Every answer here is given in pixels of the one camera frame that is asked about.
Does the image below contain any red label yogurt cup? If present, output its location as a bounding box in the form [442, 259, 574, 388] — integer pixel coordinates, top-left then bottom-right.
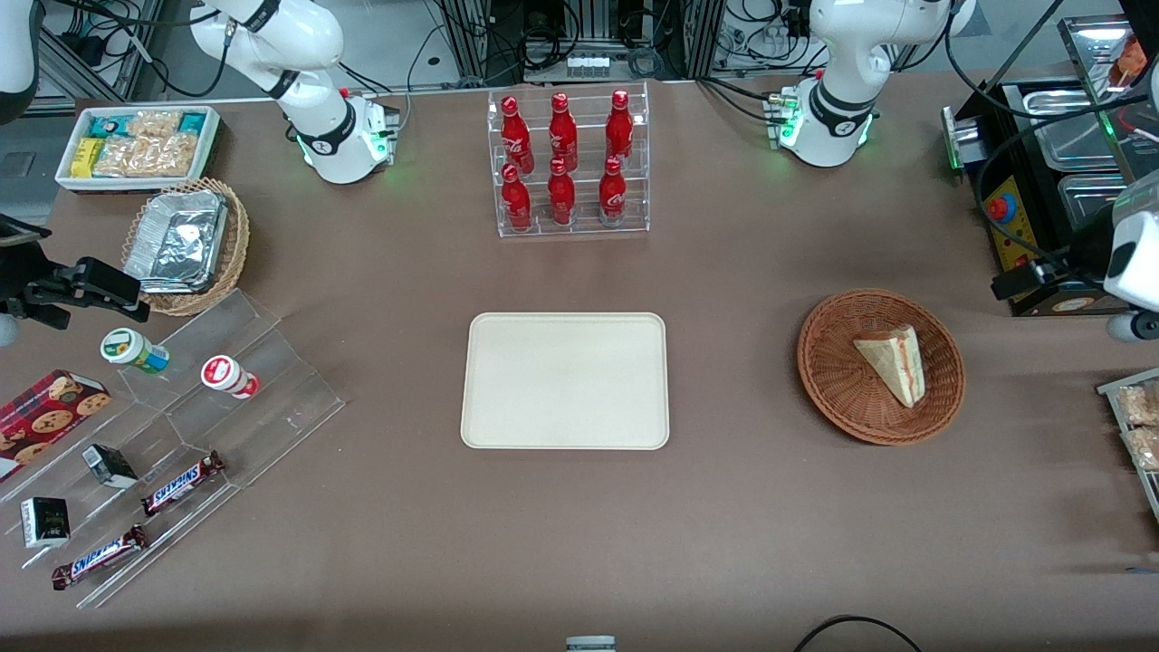
[200, 355, 262, 400]

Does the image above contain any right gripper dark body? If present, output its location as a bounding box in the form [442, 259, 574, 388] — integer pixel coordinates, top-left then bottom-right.
[0, 217, 57, 309]

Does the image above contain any light tan wicker basket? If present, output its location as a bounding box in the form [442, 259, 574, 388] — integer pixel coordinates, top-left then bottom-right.
[120, 177, 251, 317]

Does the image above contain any triangle sandwich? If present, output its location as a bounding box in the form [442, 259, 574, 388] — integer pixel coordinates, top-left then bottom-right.
[853, 324, 926, 408]

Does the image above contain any steel tray with snacks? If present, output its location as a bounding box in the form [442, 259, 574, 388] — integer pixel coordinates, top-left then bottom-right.
[1097, 367, 1159, 524]

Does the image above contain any steel warmer pan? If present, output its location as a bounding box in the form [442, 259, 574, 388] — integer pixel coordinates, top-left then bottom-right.
[1023, 86, 1124, 168]
[1058, 172, 1133, 232]

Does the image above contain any small black chocolate box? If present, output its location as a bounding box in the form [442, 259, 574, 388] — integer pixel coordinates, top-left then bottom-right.
[81, 444, 139, 490]
[20, 496, 71, 550]

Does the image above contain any cream plastic tray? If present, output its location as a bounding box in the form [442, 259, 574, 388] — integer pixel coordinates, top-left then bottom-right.
[460, 312, 671, 451]

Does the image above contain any red cola bottle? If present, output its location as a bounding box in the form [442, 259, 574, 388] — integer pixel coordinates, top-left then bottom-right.
[501, 163, 533, 232]
[501, 96, 535, 175]
[599, 156, 628, 225]
[605, 89, 635, 164]
[549, 92, 579, 173]
[547, 158, 577, 227]

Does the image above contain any clear acrylic stepped stand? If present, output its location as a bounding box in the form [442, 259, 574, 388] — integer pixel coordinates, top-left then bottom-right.
[0, 288, 347, 609]

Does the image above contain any black food warmer machine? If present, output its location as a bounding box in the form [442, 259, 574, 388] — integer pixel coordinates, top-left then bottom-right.
[942, 14, 1159, 318]

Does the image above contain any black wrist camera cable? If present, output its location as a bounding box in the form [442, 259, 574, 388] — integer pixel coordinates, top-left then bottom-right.
[973, 113, 1159, 273]

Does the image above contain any brown round wicker basket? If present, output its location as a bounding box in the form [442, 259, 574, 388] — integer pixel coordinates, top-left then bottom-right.
[797, 288, 966, 446]

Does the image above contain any clear rice cracker bag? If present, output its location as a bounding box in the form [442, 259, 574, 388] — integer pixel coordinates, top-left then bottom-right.
[93, 136, 159, 177]
[127, 110, 185, 141]
[149, 134, 200, 177]

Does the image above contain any snickers chocolate bar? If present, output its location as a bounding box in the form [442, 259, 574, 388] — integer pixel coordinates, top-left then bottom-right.
[140, 450, 225, 518]
[51, 524, 149, 591]

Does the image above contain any clear fried snack bag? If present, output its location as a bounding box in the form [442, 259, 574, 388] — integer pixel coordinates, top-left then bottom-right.
[1123, 426, 1159, 472]
[1116, 382, 1159, 427]

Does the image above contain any white rectangular snack bin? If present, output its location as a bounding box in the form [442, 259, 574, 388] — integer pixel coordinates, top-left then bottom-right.
[54, 104, 223, 193]

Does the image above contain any aluminium foil tray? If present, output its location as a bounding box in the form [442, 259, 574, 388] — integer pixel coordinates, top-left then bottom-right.
[124, 188, 229, 295]

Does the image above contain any aluminium frame post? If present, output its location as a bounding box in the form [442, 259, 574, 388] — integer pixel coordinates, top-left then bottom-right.
[684, 0, 725, 81]
[444, 0, 494, 82]

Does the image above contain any clear acrylic bottle rack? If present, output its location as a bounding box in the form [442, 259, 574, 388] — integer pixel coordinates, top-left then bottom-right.
[487, 81, 651, 239]

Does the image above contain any red cookie box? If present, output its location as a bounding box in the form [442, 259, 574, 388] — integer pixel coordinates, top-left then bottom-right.
[0, 369, 113, 484]

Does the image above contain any green label yogurt cup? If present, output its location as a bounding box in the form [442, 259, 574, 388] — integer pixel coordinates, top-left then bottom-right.
[100, 328, 171, 375]

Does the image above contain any black table cable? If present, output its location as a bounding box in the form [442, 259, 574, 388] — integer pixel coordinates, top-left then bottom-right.
[794, 615, 923, 652]

